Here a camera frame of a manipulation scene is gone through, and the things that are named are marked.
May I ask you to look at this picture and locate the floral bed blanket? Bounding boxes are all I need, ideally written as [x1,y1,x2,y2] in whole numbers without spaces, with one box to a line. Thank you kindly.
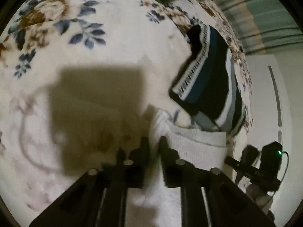
[1,0,253,226]

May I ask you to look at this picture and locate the black grey striped folded sweater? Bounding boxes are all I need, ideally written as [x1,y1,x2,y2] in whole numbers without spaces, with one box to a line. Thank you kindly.
[169,24,246,136]

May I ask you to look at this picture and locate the right green curtain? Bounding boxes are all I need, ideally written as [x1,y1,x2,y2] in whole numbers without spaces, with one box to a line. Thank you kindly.
[214,0,302,55]

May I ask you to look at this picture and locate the white bed headboard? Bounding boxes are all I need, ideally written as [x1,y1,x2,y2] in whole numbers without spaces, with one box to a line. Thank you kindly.
[247,54,293,226]

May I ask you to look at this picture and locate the white knit sweater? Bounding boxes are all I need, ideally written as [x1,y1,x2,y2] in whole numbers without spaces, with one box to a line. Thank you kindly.
[125,109,273,226]

